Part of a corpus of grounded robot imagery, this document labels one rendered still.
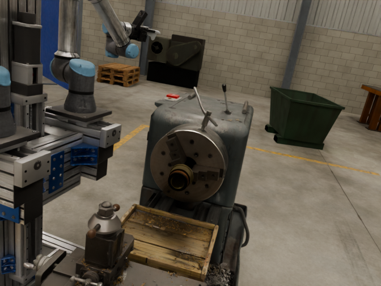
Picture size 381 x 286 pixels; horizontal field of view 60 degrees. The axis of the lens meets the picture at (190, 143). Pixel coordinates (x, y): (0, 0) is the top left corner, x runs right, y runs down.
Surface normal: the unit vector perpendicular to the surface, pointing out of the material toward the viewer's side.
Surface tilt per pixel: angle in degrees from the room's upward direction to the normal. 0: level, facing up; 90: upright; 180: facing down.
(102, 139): 90
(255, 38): 90
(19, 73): 90
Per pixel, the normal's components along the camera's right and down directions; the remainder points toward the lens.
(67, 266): 0.16, -0.94
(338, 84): -0.18, 0.28
